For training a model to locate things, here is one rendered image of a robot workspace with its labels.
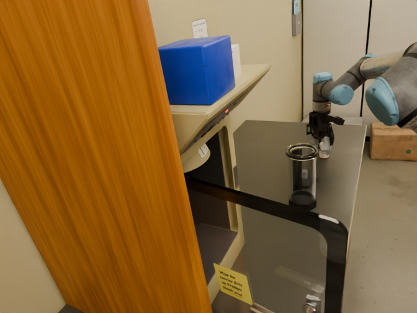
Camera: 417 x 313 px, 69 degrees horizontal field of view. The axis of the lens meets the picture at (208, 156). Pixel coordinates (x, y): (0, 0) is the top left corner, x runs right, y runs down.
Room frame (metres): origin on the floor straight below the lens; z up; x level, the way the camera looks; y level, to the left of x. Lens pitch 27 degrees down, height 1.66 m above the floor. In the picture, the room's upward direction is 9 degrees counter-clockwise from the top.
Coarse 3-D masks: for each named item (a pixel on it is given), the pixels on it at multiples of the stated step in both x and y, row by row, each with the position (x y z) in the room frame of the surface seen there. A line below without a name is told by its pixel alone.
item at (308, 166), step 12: (300, 144) 0.95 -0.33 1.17; (312, 144) 0.94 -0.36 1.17; (288, 156) 0.90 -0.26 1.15; (300, 156) 0.86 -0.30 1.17; (300, 168) 0.87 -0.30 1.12; (312, 168) 0.87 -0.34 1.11; (300, 180) 0.87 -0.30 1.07; (312, 180) 0.87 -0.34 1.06; (300, 192) 0.87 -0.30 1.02; (312, 192) 0.87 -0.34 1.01
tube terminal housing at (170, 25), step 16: (160, 0) 0.58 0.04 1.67; (176, 0) 0.62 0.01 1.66; (192, 0) 0.67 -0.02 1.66; (208, 0) 0.72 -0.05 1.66; (160, 16) 0.57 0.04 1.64; (176, 16) 0.61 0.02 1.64; (192, 16) 0.66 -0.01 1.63; (208, 16) 0.72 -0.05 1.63; (160, 32) 0.56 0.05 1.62; (176, 32) 0.60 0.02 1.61; (192, 32) 0.65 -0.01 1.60; (208, 32) 0.71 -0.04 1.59; (224, 128) 0.77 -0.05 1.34; (224, 144) 0.77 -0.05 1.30; (224, 160) 0.76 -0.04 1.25
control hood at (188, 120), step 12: (252, 72) 0.64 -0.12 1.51; (264, 72) 0.67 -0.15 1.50; (240, 84) 0.56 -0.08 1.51; (252, 84) 0.62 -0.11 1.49; (228, 96) 0.50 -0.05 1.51; (180, 108) 0.47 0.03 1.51; (192, 108) 0.46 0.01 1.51; (204, 108) 0.45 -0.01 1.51; (216, 108) 0.46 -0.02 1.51; (180, 120) 0.46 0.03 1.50; (192, 120) 0.44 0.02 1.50; (204, 120) 0.44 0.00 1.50; (180, 132) 0.46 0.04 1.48; (192, 132) 0.45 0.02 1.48; (180, 144) 0.46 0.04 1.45
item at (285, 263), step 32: (192, 192) 0.45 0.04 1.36; (224, 192) 0.40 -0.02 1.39; (224, 224) 0.41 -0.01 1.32; (256, 224) 0.37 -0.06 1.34; (288, 224) 0.33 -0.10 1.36; (320, 224) 0.30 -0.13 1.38; (224, 256) 0.42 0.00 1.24; (256, 256) 0.37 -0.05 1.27; (288, 256) 0.33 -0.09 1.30; (320, 256) 0.30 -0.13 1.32; (256, 288) 0.38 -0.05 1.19; (288, 288) 0.34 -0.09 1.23; (320, 288) 0.30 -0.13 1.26
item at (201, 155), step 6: (204, 144) 0.69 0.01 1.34; (198, 150) 0.65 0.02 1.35; (204, 150) 0.67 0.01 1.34; (192, 156) 0.63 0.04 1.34; (198, 156) 0.64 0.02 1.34; (204, 156) 0.65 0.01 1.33; (186, 162) 0.62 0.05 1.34; (192, 162) 0.63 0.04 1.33; (198, 162) 0.63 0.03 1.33; (204, 162) 0.64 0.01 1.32; (186, 168) 0.61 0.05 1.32; (192, 168) 0.62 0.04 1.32
